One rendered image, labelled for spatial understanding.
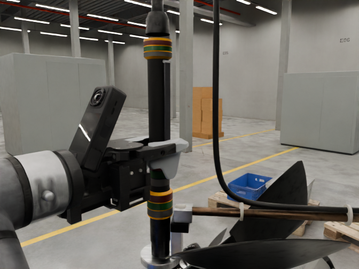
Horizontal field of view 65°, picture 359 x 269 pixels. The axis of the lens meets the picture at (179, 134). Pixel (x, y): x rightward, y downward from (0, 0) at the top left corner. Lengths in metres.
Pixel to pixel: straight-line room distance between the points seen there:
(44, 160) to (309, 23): 13.45
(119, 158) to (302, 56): 13.24
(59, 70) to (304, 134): 6.14
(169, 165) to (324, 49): 12.89
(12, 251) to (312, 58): 13.23
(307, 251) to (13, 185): 0.34
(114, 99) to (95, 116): 0.03
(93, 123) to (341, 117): 7.39
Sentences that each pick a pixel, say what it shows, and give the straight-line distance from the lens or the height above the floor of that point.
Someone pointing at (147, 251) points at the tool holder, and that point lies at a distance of 0.53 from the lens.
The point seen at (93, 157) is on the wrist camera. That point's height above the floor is 1.51.
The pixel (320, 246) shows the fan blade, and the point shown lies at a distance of 0.39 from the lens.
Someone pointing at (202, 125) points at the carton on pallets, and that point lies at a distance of 8.86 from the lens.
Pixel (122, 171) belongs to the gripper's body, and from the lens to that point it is 0.37.
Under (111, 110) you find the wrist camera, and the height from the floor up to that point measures 1.56.
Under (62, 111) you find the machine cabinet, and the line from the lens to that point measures 6.80.
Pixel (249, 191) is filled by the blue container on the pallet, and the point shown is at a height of 0.32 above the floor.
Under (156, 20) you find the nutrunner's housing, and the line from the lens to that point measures 0.44.
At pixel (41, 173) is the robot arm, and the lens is 0.32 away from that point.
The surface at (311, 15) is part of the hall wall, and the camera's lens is 13.68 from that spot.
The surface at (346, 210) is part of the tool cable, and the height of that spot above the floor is 1.40.
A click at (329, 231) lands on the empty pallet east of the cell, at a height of 0.07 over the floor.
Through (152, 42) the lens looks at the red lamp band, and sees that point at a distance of 0.43.
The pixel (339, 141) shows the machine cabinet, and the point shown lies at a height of 0.31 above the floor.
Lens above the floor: 1.59
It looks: 10 degrees down
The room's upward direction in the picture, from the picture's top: straight up
